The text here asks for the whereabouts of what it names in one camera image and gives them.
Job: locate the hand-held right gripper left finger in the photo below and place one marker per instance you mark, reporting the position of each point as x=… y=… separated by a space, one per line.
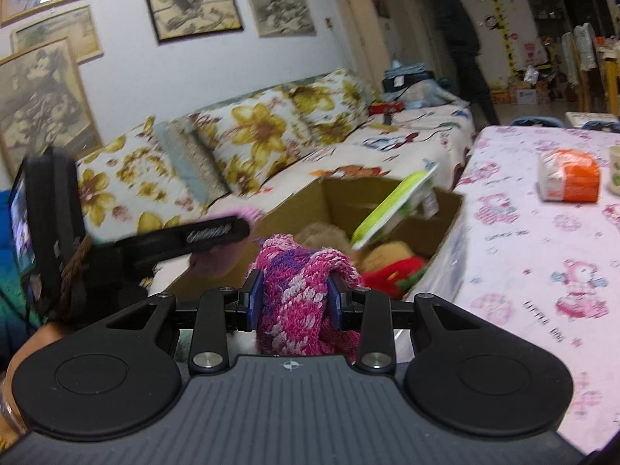
x=255 y=300

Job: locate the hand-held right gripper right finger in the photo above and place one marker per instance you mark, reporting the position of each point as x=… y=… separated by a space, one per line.
x=335 y=300

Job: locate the magenta knitted cloth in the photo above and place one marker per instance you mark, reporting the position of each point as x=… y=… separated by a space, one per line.
x=295 y=295

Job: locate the pink fluffy cloth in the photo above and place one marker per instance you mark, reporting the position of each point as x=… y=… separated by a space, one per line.
x=218 y=259

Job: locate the brown chenille cloth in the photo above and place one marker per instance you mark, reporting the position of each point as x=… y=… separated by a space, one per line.
x=319 y=237

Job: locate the brown plush toy red outfit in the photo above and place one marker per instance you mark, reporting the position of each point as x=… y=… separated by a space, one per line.
x=397 y=271

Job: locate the cardboard box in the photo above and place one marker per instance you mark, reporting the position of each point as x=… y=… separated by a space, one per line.
x=348 y=203

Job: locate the green and white packet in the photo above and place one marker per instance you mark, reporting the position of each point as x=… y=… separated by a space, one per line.
x=392 y=208

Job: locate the person's left forearm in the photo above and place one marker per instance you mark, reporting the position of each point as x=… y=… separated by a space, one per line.
x=29 y=358

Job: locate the yellow floral cushion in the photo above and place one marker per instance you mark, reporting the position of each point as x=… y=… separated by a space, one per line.
x=131 y=189
x=334 y=101
x=256 y=135

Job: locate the grey figure wood framed picture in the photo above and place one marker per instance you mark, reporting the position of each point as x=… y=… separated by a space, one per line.
x=43 y=106

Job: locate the grey blue lace cushion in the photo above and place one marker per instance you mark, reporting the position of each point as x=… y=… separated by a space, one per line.
x=191 y=160

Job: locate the sofa with cartoon cover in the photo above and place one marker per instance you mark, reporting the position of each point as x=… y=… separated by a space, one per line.
x=387 y=145

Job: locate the light wood framed picture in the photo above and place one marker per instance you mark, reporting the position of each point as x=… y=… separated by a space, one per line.
x=58 y=34

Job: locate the red box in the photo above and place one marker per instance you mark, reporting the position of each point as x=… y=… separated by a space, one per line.
x=387 y=108

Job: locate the grey blue quilt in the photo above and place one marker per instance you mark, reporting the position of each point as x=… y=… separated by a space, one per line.
x=436 y=94

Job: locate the black bag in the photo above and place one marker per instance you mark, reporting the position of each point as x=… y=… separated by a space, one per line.
x=407 y=82

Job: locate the blue folded cloth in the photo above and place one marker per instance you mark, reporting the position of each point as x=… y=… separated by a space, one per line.
x=407 y=68

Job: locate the bird sketch framed picture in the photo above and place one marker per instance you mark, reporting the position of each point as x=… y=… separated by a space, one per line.
x=191 y=9

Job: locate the orange and white tissue packet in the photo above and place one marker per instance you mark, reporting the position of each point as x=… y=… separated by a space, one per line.
x=569 y=174

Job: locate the child portrait framed picture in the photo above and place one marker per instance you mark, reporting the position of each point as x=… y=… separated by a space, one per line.
x=278 y=7

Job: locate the white paper cup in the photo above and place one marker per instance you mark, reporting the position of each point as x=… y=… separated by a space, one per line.
x=615 y=164

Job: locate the giraffe height chart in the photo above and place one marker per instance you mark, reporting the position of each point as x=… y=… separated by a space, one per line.
x=501 y=19

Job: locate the chair with lace cover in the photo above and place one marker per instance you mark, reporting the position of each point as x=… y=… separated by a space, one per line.
x=586 y=46
x=570 y=58

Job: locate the monkey wall sticker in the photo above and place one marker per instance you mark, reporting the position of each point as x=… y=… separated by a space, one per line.
x=491 y=22

